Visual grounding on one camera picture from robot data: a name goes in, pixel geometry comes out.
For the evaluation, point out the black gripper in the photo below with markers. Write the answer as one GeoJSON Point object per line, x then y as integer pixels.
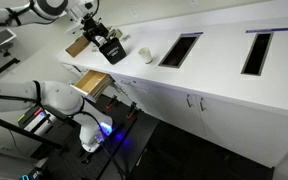
{"type": "Point", "coordinates": [92, 26]}

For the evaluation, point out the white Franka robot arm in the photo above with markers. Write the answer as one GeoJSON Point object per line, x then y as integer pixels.
{"type": "Point", "coordinates": [60, 96]}

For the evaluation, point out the black landfill bin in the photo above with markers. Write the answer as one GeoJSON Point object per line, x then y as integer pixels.
{"type": "Point", "coordinates": [113, 51]}

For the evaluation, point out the open wooden drawer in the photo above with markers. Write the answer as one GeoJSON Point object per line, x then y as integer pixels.
{"type": "Point", "coordinates": [92, 83]}

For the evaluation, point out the small metallic counter item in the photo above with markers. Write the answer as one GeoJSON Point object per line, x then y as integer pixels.
{"type": "Point", "coordinates": [125, 37]}

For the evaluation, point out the brown cardboard box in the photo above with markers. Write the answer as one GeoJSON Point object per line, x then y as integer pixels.
{"type": "Point", "coordinates": [77, 46]}

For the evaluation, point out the white paper cup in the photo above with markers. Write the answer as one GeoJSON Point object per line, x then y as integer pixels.
{"type": "Point", "coordinates": [145, 55]}

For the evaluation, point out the black clamp orange tip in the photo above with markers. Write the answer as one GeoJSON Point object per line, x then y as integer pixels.
{"type": "Point", "coordinates": [130, 110]}
{"type": "Point", "coordinates": [110, 102]}

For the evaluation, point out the controller box coloured labels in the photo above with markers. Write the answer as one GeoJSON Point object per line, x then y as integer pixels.
{"type": "Point", "coordinates": [34, 121]}

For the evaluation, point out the black diagonal metal bar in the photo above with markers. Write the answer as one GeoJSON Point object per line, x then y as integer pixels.
{"type": "Point", "coordinates": [17, 130]}

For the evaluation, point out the white counter cabinet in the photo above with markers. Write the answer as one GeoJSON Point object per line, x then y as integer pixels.
{"type": "Point", "coordinates": [217, 83]}

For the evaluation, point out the dark device blue light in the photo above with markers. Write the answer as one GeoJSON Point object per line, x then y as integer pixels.
{"type": "Point", "coordinates": [30, 175]}

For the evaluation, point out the white wall outlet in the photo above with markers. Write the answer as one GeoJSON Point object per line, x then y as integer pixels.
{"type": "Point", "coordinates": [194, 1]}
{"type": "Point", "coordinates": [133, 11]}
{"type": "Point", "coordinates": [5, 147]}

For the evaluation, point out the black camera on stand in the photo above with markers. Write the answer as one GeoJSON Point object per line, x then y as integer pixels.
{"type": "Point", "coordinates": [2, 47]}

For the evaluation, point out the black camera stand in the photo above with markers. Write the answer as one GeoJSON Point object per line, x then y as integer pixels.
{"type": "Point", "coordinates": [2, 68]}

